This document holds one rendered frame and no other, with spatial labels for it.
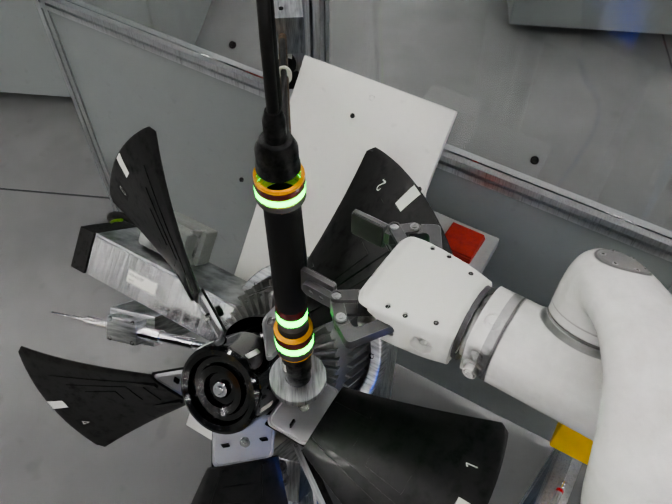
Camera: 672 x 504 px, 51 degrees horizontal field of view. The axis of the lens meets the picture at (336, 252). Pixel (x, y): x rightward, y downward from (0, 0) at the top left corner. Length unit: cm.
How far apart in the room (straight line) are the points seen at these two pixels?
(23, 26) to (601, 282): 279
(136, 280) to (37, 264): 160
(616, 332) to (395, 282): 21
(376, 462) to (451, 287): 33
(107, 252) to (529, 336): 78
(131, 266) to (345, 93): 44
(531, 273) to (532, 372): 105
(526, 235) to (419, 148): 57
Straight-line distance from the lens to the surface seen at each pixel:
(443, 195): 159
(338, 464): 92
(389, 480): 91
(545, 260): 161
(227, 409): 93
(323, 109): 112
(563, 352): 60
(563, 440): 116
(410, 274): 66
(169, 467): 224
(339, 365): 103
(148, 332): 114
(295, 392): 86
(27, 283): 272
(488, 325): 62
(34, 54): 321
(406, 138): 107
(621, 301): 55
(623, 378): 52
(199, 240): 118
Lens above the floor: 204
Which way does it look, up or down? 52 degrees down
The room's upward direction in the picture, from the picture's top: straight up
